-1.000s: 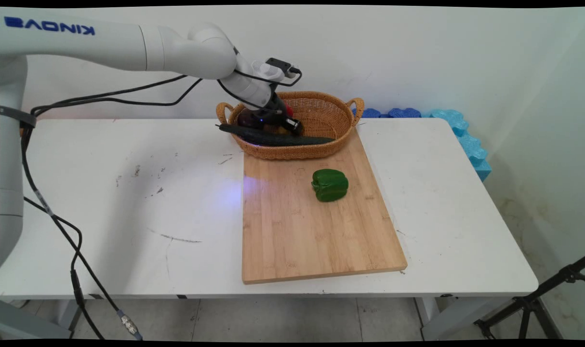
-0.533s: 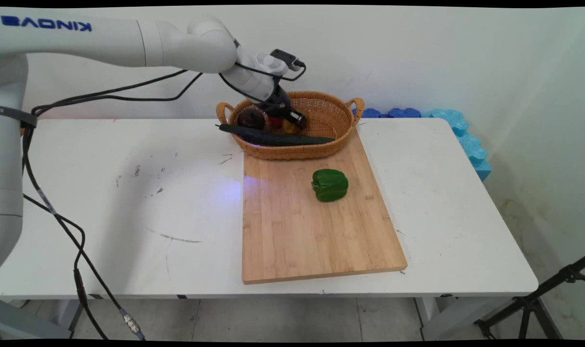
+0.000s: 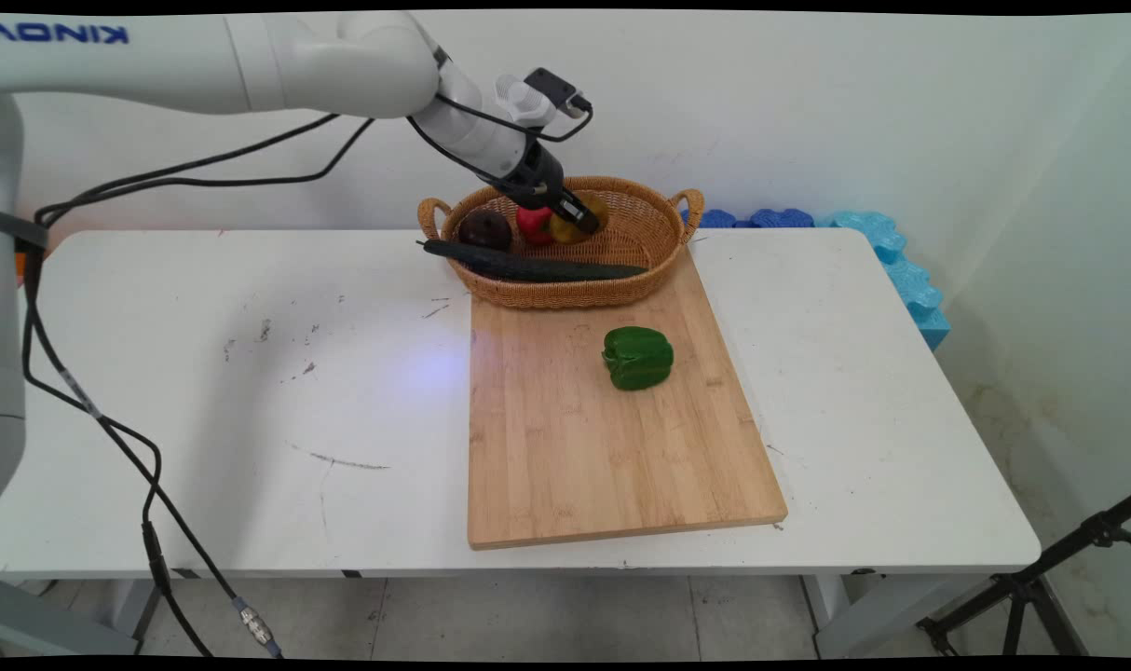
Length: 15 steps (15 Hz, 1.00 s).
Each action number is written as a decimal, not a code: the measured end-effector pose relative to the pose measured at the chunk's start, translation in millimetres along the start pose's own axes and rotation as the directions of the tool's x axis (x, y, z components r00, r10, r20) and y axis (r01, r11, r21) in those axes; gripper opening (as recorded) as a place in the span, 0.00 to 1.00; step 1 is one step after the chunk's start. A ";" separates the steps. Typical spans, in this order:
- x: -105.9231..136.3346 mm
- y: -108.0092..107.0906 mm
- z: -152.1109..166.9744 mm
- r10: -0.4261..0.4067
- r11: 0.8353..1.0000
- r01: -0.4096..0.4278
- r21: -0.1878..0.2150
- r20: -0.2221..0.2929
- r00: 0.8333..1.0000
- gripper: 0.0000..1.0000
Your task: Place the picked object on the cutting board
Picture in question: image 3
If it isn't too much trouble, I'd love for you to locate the black tripod stand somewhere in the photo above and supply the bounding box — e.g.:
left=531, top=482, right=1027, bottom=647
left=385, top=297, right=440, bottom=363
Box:
left=915, top=494, right=1131, bottom=658

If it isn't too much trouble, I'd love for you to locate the red toy fruit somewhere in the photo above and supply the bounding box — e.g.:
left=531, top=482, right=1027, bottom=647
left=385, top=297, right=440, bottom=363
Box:
left=515, top=205, right=557, bottom=247

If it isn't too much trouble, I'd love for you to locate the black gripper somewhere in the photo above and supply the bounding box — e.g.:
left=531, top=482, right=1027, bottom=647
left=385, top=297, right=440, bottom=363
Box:
left=506, top=140, right=603, bottom=235

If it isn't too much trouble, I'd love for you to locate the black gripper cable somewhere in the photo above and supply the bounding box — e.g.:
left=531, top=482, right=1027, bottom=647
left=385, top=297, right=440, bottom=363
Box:
left=20, top=116, right=375, bottom=659

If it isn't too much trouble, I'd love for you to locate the woven wicker basket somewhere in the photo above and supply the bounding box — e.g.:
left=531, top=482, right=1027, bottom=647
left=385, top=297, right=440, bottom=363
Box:
left=417, top=177, right=706, bottom=310

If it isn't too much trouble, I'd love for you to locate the black camera cable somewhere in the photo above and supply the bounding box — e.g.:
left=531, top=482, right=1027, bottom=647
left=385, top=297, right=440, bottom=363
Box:
left=33, top=91, right=594, bottom=229

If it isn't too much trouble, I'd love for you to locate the dark green cucumber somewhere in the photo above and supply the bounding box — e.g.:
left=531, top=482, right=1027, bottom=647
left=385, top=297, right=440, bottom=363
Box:
left=416, top=239, right=648, bottom=284

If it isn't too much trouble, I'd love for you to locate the yellow-brown toy fruit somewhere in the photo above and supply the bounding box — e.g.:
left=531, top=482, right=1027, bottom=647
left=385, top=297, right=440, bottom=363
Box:
left=548, top=193, right=611, bottom=245

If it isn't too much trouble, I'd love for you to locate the wooden cutting board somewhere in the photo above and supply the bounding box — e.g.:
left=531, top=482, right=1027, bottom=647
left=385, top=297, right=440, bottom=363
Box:
left=468, top=247, right=790, bottom=551

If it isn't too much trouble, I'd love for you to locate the dark purple round fruit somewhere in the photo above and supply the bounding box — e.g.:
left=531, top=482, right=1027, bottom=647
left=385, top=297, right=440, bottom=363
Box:
left=459, top=209, right=514, bottom=253

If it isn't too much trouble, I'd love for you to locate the white table leg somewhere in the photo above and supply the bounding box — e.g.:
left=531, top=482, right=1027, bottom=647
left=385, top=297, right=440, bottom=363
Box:
left=109, top=578, right=166, bottom=653
left=801, top=572, right=995, bottom=659

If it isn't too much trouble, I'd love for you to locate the green bell pepper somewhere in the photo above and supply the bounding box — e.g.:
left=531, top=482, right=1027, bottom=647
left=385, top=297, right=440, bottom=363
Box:
left=603, top=326, right=675, bottom=391

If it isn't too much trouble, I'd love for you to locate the light blue foam mat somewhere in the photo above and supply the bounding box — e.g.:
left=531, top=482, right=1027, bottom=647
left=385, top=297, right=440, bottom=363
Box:
left=815, top=212, right=951, bottom=352

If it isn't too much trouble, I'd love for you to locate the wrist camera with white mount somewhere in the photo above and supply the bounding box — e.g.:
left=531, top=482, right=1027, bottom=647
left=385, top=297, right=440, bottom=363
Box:
left=495, top=67, right=593, bottom=128

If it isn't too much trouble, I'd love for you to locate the grey base frame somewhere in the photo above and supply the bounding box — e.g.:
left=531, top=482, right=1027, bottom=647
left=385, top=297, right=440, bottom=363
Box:
left=0, top=582, right=143, bottom=658

